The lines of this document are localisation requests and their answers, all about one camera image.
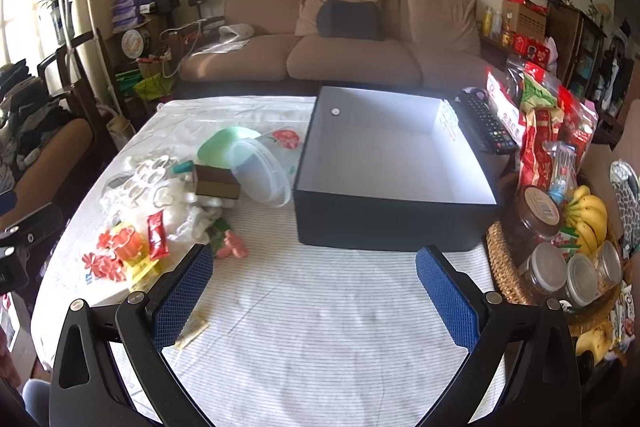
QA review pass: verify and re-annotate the white ring egg holder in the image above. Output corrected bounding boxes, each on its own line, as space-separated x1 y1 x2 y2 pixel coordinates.
120 154 174 207

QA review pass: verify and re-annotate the green plastic bowl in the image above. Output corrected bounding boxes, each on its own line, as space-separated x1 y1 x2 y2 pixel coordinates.
198 126 260 169

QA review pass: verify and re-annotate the woven wicker basket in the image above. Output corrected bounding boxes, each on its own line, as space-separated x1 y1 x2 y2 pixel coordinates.
485 220 622 337

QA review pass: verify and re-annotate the glass jar metal lid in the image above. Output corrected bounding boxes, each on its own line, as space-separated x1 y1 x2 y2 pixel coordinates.
518 243 566 300

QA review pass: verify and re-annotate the red ketchup sachet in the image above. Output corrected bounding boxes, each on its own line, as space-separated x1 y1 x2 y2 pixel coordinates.
148 210 169 261

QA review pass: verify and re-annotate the yellow banana bunch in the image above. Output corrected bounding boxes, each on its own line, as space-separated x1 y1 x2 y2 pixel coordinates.
563 185 608 257

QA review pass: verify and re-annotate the white striped tablecloth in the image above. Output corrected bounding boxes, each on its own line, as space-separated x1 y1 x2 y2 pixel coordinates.
30 96 465 426

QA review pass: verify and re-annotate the brown yellow sponge block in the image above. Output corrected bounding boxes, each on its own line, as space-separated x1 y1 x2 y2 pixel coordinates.
193 165 241 199

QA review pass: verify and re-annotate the red snack bag pile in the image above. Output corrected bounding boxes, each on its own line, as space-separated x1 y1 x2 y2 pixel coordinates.
486 55 598 206

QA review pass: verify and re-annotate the black open storage box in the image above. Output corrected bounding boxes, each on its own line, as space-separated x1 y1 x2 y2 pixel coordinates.
293 86 500 253

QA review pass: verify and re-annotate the black tv remote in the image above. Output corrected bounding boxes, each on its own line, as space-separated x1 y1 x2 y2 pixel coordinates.
454 89 518 155

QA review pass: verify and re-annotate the brown fabric sofa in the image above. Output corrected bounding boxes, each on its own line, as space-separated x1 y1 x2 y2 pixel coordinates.
169 0 490 98

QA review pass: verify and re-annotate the dark lumbar cushion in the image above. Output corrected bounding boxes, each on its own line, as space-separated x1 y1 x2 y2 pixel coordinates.
316 0 385 41

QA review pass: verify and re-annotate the teal handled tool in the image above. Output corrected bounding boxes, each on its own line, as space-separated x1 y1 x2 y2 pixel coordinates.
170 160 194 176

